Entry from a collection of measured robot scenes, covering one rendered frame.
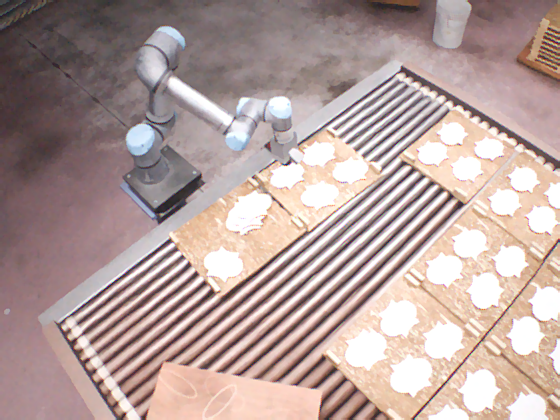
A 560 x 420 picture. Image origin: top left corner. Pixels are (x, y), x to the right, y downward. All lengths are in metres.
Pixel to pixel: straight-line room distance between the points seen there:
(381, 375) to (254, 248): 0.65
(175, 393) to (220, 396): 0.14
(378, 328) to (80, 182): 2.56
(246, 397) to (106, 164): 2.50
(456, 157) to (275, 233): 0.84
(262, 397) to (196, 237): 0.70
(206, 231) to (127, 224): 1.41
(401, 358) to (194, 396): 0.67
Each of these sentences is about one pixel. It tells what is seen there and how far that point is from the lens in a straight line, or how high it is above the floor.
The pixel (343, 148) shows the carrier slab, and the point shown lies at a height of 0.94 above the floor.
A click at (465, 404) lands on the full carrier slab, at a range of 1.56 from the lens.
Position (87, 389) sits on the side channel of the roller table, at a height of 0.95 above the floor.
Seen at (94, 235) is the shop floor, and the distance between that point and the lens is 3.21.
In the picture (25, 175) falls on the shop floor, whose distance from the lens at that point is 3.88.
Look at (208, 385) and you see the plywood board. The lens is 1.45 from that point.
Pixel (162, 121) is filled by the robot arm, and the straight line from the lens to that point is 1.91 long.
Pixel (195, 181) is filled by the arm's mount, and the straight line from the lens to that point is 1.98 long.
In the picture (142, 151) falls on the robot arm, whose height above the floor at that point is 1.14.
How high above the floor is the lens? 2.42
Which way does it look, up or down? 55 degrees down
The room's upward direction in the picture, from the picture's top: 8 degrees counter-clockwise
